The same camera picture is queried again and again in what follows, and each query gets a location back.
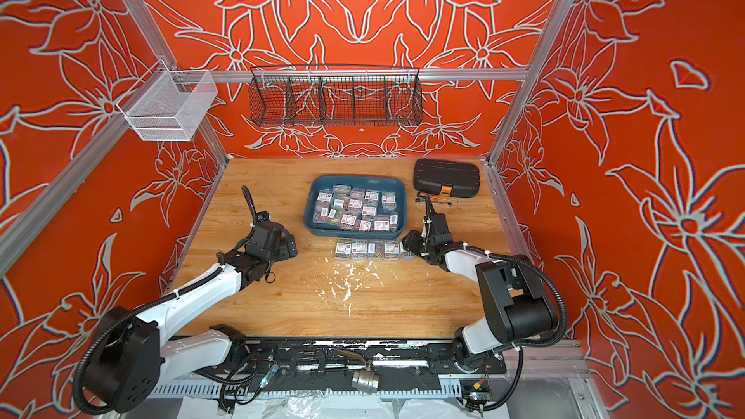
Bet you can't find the clear paper clip box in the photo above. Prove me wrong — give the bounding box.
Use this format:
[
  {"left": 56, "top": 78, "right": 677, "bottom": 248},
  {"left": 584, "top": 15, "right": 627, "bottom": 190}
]
[
  {"left": 334, "top": 240, "right": 352, "bottom": 261},
  {"left": 400, "top": 242, "right": 416, "bottom": 260},
  {"left": 351, "top": 241, "right": 369, "bottom": 261},
  {"left": 383, "top": 241, "right": 401, "bottom": 261},
  {"left": 367, "top": 240, "right": 384, "bottom": 261}
]

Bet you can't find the blue plastic storage tray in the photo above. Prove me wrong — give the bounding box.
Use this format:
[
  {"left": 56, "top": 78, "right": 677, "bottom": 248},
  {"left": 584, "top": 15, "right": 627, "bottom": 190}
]
[{"left": 303, "top": 175, "right": 407, "bottom": 240}]

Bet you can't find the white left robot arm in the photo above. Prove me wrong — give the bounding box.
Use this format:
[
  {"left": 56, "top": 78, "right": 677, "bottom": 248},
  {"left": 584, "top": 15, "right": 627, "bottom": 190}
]
[{"left": 72, "top": 187, "right": 298, "bottom": 415}]

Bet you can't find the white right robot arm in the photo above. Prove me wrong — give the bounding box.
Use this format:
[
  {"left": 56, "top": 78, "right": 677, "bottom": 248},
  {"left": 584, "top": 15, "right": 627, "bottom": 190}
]
[{"left": 403, "top": 197, "right": 568, "bottom": 371}]

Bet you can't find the orange black ratchet wrench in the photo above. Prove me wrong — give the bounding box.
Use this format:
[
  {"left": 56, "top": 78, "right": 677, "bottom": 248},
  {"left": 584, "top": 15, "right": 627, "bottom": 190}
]
[{"left": 415, "top": 191, "right": 452, "bottom": 207}]

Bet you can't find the black plastic tool case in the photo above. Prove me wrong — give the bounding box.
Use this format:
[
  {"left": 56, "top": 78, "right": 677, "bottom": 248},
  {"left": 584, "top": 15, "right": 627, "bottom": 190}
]
[{"left": 413, "top": 158, "right": 480, "bottom": 198}]

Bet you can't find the silver metal cylinder fitting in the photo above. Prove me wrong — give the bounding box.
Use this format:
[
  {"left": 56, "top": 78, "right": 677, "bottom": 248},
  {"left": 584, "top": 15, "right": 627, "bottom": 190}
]
[{"left": 351, "top": 369, "right": 380, "bottom": 394}]

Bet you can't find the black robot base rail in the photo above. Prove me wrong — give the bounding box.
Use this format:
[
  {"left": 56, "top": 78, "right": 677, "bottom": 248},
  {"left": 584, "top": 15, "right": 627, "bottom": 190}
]
[{"left": 173, "top": 334, "right": 508, "bottom": 403}]

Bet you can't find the black wire wall basket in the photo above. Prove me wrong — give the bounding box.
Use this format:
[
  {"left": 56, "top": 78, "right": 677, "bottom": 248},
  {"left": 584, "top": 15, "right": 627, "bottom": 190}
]
[{"left": 248, "top": 65, "right": 424, "bottom": 128}]

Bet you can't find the white wire mesh basket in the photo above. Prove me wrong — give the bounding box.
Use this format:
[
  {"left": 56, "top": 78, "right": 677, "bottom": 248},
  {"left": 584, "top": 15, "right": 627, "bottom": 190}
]
[{"left": 118, "top": 71, "right": 217, "bottom": 142}]

